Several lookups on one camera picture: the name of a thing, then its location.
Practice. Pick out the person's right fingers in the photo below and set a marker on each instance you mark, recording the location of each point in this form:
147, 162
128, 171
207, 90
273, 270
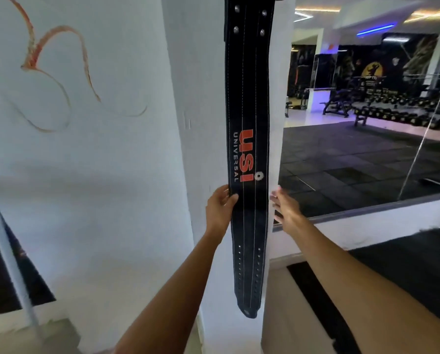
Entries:
279, 199

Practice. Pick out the person's right forearm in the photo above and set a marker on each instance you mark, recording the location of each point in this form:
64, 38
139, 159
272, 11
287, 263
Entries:
352, 287

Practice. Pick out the person's left thumb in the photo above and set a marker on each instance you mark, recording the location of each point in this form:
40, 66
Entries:
231, 202

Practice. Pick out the black weight bench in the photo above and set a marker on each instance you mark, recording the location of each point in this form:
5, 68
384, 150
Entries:
338, 103

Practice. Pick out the large wall mirror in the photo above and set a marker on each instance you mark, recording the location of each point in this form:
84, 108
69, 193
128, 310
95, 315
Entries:
352, 162

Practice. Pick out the row of black dumbbells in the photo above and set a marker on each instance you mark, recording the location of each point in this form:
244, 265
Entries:
408, 110

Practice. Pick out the black rubber floor mat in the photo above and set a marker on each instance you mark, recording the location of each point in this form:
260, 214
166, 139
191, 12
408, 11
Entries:
408, 254

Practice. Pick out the person's right hand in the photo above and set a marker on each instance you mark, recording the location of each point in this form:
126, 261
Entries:
290, 213

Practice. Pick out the person's left forearm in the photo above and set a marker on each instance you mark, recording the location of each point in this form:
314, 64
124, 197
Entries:
175, 298

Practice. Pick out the person's left hand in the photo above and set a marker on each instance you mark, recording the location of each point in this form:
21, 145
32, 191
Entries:
217, 211

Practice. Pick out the black leather weightlifting belt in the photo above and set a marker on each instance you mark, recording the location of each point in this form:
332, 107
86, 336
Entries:
247, 106

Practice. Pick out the white railing post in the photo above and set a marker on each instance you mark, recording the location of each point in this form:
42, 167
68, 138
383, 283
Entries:
13, 265

